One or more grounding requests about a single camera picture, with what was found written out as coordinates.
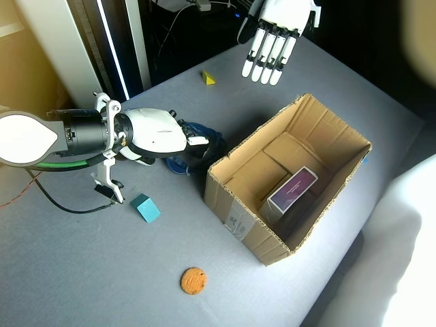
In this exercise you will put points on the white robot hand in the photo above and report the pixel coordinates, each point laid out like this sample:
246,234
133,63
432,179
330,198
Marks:
282,13
156,133

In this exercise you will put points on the small blue tape piece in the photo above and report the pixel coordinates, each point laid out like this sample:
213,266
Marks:
365,159

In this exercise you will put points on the white cabinet frame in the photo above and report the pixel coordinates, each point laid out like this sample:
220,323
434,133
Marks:
137,34

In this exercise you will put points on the open cardboard box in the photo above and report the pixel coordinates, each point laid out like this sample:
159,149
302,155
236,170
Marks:
218,201

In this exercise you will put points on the orange cookie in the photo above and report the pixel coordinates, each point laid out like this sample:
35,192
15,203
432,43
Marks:
193,281

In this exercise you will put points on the yellow triangular block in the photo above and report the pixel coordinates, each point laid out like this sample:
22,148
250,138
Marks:
207,79

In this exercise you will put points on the grey box with maroon top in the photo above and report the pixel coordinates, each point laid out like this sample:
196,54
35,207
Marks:
293,187

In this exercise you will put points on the white power adapter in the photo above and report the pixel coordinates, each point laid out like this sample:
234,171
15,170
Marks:
203,5

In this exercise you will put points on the teal block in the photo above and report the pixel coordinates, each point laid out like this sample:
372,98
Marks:
148,209

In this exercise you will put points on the grey table cloth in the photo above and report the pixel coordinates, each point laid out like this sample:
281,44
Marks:
85,255

